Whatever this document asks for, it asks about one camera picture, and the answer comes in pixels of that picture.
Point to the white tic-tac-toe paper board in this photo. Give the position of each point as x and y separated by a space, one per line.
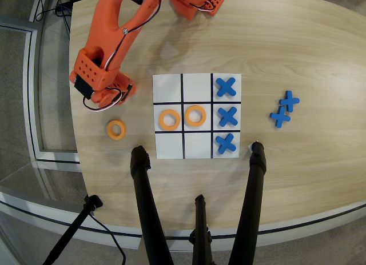
197 88

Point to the small white tag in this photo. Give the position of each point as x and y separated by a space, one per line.
249 148

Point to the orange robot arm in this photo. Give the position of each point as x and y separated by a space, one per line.
108 28

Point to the black camera tripod legs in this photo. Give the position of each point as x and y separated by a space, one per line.
28 208

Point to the short black tripod leg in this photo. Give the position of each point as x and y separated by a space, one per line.
201 228

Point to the grey metal floor frame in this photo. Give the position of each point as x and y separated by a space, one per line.
30 105

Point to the thin black stand pole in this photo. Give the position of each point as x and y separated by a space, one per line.
71 230

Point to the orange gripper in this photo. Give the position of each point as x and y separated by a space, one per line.
127 91

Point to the blue foam cross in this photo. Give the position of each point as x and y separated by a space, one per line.
228 116
280 117
226 144
226 87
290 100

